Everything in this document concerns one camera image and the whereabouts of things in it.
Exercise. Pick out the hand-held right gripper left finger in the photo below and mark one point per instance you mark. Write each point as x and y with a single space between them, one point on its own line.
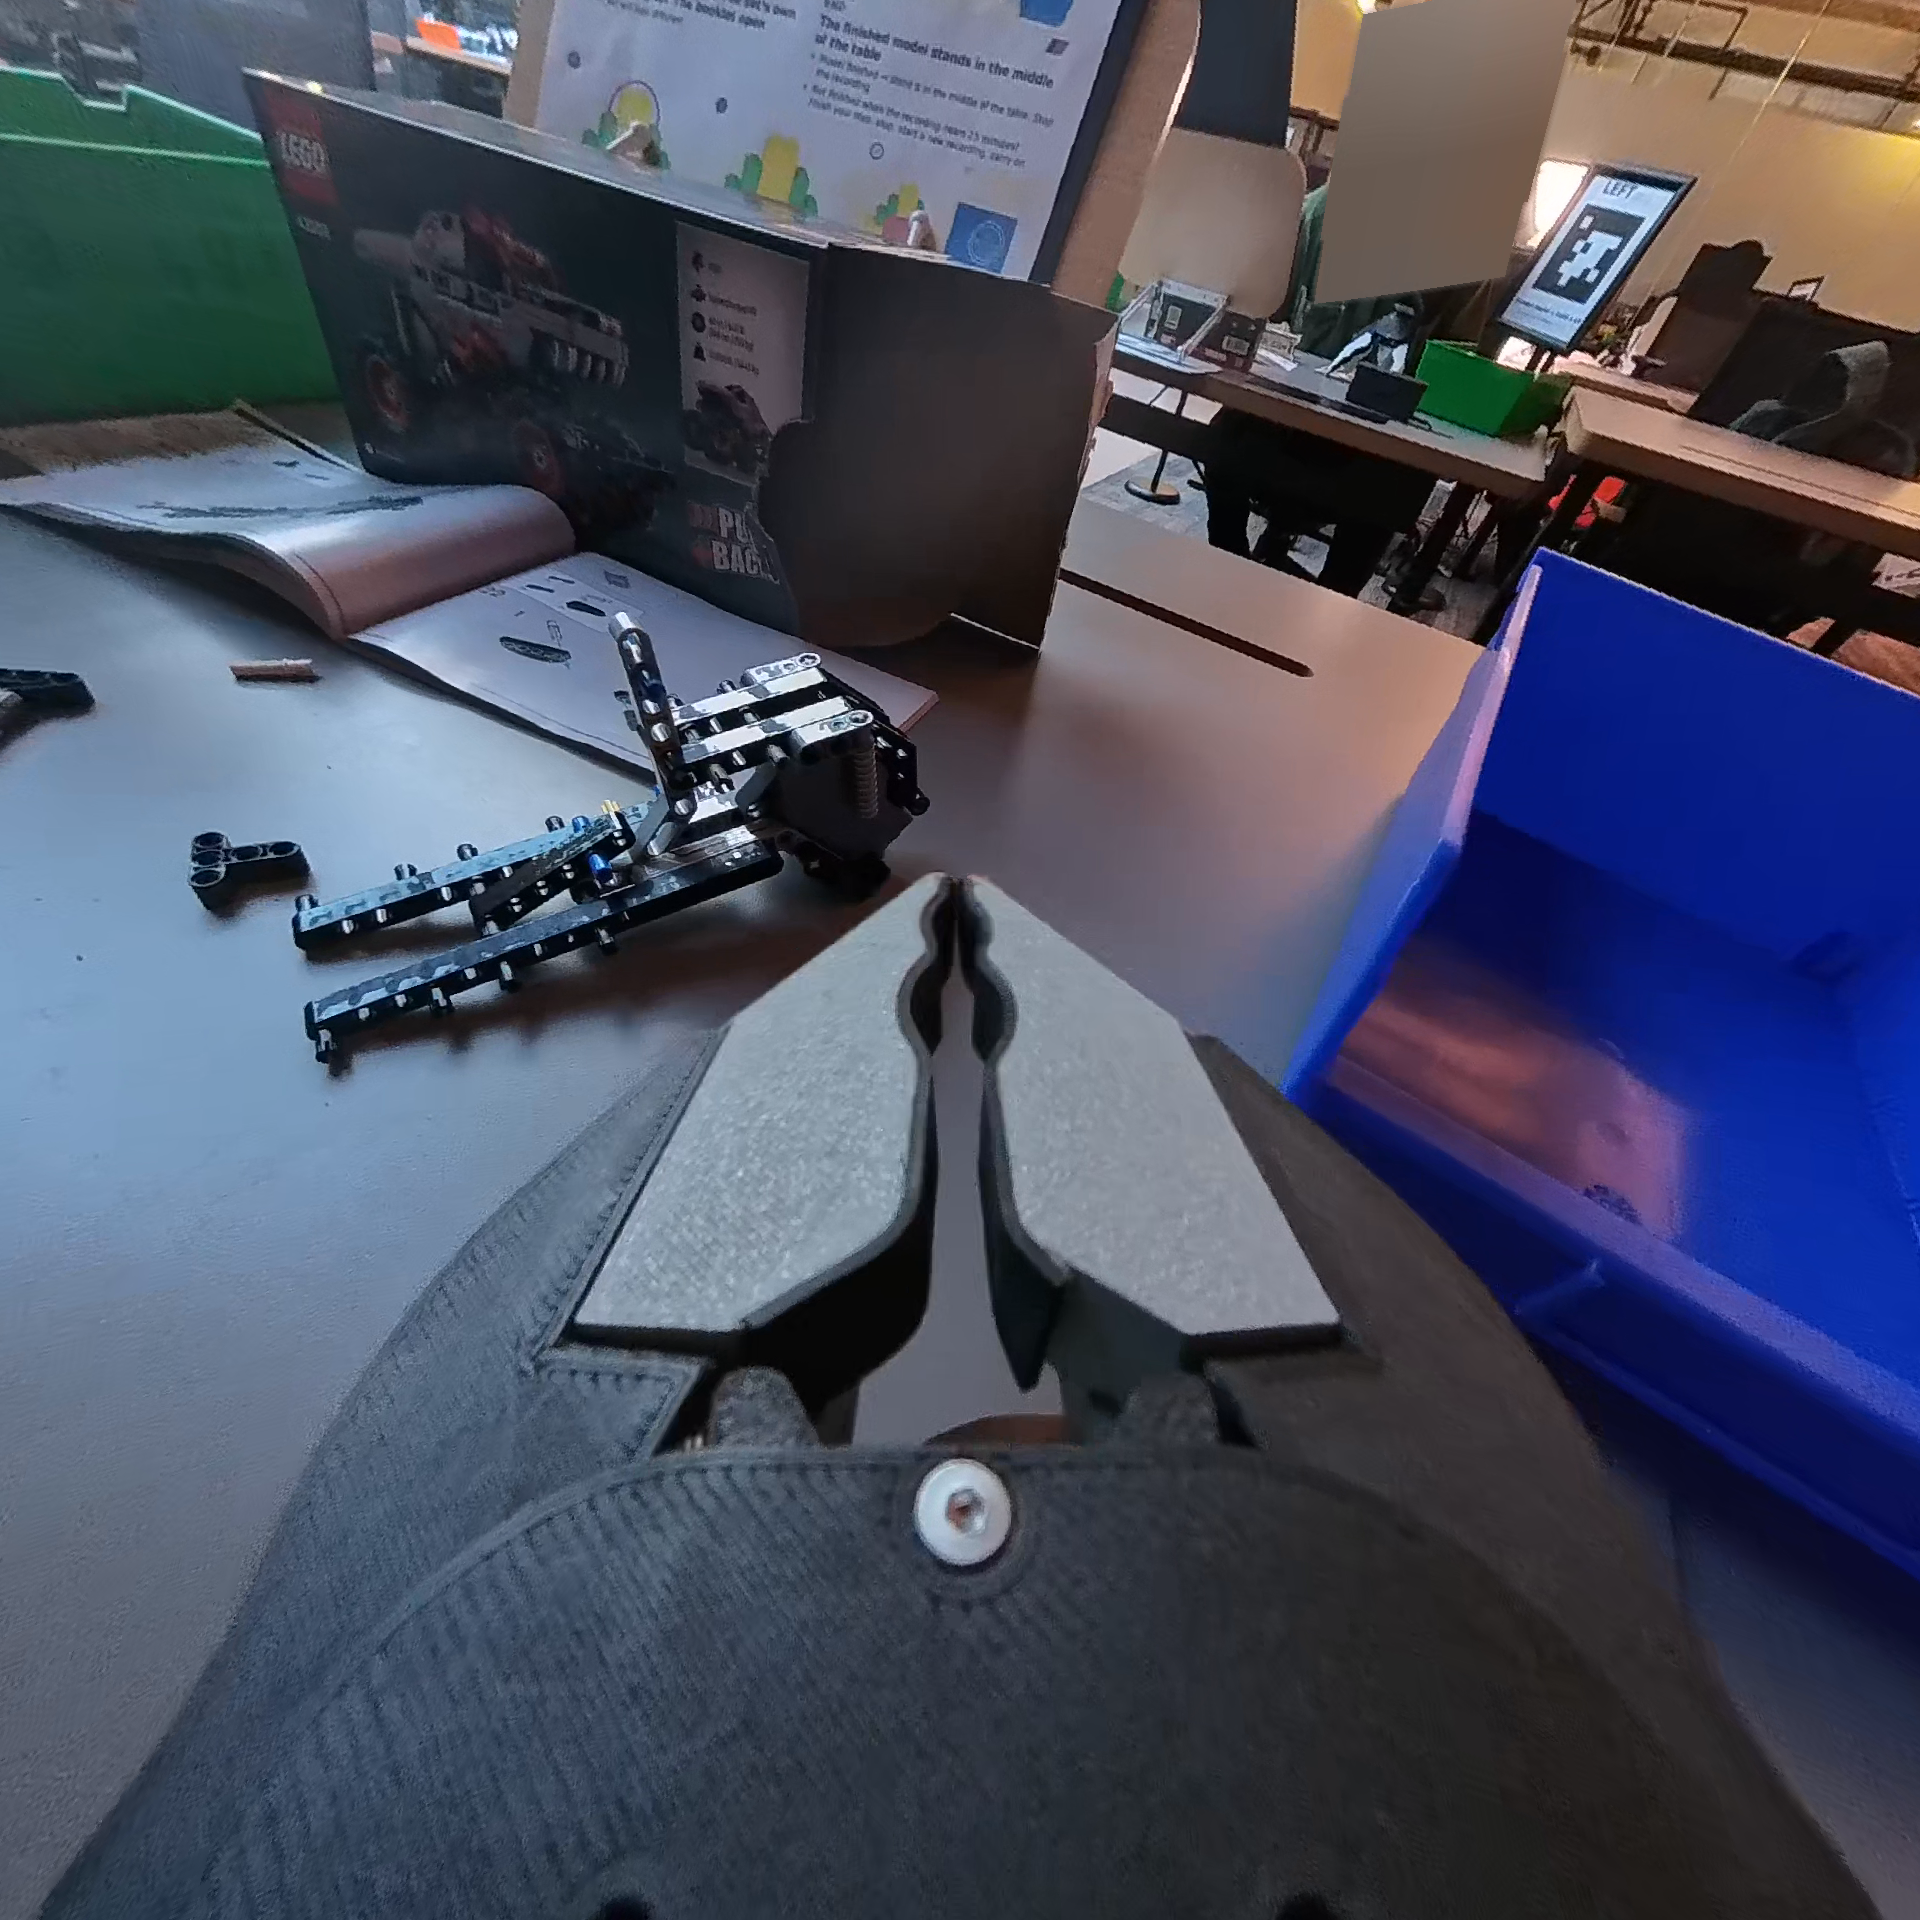
782 1169

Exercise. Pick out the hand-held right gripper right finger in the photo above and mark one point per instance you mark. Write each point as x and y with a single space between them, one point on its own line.
1139 1182

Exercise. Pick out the black grey lego chassis assembly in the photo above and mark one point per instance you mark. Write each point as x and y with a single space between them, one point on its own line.
843 767

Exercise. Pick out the black angled lego piece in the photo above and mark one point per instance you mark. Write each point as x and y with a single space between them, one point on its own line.
244 864

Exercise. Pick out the long black lego beam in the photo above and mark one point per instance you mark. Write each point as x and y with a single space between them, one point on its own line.
54 694

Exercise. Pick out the open lego instruction booklet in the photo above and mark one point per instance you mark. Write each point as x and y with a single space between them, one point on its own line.
438 562

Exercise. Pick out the small brown lego pin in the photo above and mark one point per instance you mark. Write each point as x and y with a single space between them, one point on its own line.
277 670

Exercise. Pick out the dark lego set box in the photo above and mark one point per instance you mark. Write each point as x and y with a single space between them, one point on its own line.
525 302

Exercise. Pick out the blue plastic bin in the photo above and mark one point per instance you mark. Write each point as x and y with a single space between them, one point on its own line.
1648 839

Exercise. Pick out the sign stand with round base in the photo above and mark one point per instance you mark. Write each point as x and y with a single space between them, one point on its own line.
1151 479

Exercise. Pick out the background desk with black legs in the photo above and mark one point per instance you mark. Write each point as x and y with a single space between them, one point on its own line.
1352 426

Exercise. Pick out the black device on desk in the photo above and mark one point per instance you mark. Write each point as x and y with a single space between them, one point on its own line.
1385 393

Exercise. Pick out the small green bin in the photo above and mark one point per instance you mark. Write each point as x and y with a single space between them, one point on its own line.
1489 393

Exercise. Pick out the long background desk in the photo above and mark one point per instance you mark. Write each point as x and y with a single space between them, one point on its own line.
1741 475

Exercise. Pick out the beige rounded board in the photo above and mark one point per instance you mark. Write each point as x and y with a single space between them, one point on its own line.
1212 226

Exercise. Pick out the brown cardboard sheet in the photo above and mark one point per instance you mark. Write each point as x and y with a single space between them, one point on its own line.
153 436

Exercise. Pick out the black white tag sign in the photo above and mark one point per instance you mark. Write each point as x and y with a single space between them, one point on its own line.
1601 244

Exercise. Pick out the instruction poster board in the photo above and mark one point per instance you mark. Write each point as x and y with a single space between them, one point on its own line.
929 124

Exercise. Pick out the large green plastic bin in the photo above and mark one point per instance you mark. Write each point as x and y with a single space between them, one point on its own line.
153 268

